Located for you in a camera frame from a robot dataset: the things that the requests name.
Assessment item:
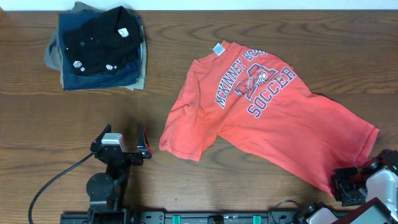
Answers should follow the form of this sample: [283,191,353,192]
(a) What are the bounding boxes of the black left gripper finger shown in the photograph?
[137,125,150,151]
[92,124,111,145]

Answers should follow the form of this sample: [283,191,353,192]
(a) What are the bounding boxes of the red soccer t-shirt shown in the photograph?
[159,41,379,193]

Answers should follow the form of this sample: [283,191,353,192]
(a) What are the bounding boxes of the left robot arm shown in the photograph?
[86,124,152,224]

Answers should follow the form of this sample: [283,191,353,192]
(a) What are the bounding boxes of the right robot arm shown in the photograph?
[298,149,397,224]

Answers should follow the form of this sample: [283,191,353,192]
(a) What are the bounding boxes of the navy blue folded garment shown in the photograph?
[58,12,141,90]

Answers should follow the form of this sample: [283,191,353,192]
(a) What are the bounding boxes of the black folded shirt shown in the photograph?
[62,6,143,76]

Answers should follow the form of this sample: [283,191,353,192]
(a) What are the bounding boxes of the grey folded garment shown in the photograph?
[44,2,103,71]

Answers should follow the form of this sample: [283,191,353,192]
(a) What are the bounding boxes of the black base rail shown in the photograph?
[60,211,304,224]

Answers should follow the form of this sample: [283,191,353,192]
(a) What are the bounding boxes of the black right base cable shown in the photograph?
[269,200,301,224]

